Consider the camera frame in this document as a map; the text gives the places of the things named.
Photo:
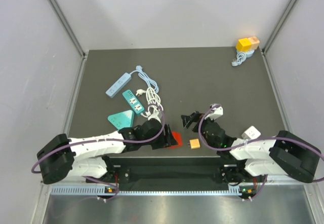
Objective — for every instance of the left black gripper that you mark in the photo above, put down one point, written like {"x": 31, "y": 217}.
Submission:
{"x": 165, "y": 140}

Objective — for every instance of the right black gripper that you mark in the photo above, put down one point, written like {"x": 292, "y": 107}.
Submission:
{"x": 188, "y": 120}

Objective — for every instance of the red plug adapter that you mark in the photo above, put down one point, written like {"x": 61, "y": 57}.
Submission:
{"x": 177, "y": 140}

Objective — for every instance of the orange plug adapter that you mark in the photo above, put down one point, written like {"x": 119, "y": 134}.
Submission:
{"x": 194, "y": 144}

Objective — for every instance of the teal triangular power strip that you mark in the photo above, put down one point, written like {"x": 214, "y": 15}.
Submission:
{"x": 124, "y": 119}

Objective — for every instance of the yellow cube socket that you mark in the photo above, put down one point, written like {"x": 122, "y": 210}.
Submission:
{"x": 243, "y": 45}

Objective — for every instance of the orange cube socket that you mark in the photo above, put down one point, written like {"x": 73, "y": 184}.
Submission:
{"x": 254, "y": 42}

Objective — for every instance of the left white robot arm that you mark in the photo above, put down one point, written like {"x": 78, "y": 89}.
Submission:
{"x": 64, "y": 157}

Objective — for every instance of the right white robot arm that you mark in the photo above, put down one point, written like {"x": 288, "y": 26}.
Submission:
{"x": 283, "y": 154}

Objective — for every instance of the white cube plug adapter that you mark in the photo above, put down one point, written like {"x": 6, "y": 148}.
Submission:
{"x": 251, "y": 133}

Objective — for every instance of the teal rectangular power strip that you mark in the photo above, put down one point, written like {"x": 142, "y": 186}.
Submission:
{"x": 134, "y": 103}

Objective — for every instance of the light blue power strip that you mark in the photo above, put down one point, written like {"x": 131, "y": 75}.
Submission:
{"x": 118, "y": 85}

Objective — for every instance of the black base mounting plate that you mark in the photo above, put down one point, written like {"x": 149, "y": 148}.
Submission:
{"x": 215, "y": 173}

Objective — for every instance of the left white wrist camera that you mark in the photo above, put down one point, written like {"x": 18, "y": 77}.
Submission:
{"x": 156, "y": 115}

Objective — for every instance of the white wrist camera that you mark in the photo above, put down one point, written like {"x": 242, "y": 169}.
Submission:
{"x": 216, "y": 112}
{"x": 156, "y": 115}

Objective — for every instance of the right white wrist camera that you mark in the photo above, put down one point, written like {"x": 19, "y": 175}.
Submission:
{"x": 216, "y": 112}

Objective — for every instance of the grey slotted cable duct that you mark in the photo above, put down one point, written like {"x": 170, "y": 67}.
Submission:
{"x": 101, "y": 190}

